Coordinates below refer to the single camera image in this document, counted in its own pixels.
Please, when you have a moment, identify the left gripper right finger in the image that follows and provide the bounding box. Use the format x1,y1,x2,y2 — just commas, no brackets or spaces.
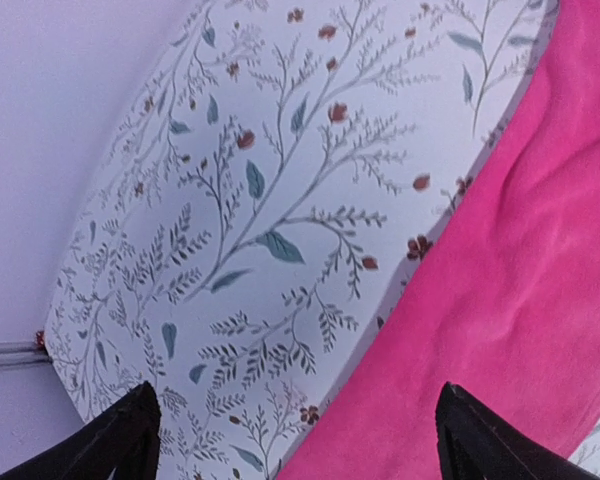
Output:
435,382,598,480

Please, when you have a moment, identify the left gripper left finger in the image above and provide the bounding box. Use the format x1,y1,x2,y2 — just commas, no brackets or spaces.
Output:
0,382,161,480

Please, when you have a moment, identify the pink red towel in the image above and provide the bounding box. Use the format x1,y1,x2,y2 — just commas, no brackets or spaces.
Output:
280,1,600,479

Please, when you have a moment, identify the floral patterned table mat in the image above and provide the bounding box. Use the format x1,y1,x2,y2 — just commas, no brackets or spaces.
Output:
45,1,600,479

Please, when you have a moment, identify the left aluminium frame post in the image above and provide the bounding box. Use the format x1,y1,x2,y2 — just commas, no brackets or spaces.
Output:
0,341,51,369

